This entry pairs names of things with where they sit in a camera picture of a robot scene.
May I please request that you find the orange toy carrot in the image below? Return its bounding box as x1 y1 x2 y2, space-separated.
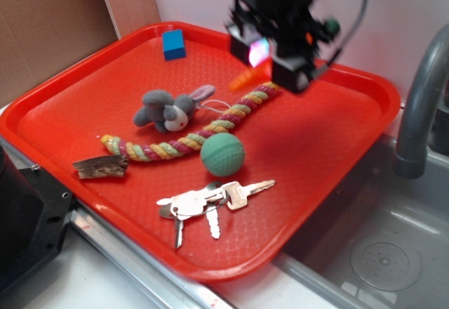
228 60 272 91

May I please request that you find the grey metal sink basin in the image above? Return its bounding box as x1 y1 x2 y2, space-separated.
274 136 448 308

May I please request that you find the brown cardboard panel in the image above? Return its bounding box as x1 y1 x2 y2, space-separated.
1 0 159 106

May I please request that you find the multicolour twisted rope toy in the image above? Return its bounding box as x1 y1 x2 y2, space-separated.
100 82 280 162

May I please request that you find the red plastic tray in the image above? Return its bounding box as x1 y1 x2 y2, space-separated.
1 22 400 282

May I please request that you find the black cable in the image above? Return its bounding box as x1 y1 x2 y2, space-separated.
326 0 373 67

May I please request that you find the green rubber ball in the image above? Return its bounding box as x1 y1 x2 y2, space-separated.
200 133 246 177

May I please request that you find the blue rectangular block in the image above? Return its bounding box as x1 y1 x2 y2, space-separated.
162 29 187 60

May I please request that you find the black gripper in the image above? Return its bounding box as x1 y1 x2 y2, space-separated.
227 0 340 94

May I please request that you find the brown wood bark piece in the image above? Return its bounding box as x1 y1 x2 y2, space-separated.
72 155 129 179

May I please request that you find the grey plush bunny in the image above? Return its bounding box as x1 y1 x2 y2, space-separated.
133 84 230 133

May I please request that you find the grey sink faucet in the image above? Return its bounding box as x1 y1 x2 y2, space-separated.
393 25 448 179

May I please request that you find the silver key bunch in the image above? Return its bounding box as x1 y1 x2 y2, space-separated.
156 180 276 249

